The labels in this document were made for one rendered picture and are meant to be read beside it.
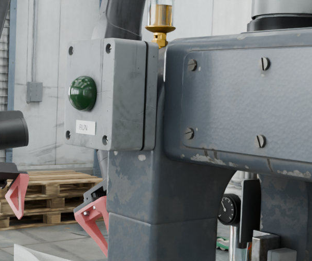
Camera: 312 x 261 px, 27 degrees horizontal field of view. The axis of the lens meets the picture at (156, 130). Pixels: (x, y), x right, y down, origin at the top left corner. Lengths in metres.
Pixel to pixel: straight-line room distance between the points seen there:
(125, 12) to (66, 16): 8.37
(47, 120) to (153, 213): 8.56
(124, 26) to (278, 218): 0.34
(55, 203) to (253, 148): 5.93
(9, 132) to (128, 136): 0.75
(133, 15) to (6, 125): 0.44
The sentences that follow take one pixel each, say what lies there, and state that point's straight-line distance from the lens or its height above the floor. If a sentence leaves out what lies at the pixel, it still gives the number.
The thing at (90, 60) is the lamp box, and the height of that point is 1.31.
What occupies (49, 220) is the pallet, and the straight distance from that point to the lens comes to 6.38.
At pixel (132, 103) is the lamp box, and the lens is 0.52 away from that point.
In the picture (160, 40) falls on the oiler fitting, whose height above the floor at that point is 1.34.
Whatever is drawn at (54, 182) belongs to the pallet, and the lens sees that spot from 6.31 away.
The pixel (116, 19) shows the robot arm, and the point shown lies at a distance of 0.90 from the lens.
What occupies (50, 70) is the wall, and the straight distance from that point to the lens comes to 9.10.
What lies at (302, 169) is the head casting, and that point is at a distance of 0.44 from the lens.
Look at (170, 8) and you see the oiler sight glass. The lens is 0.60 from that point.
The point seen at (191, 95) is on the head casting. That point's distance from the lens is 0.51.
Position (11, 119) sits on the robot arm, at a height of 1.23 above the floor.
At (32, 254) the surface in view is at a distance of 1.12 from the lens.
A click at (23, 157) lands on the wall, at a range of 8.97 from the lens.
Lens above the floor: 1.29
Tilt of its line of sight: 3 degrees down
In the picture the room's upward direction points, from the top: 2 degrees clockwise
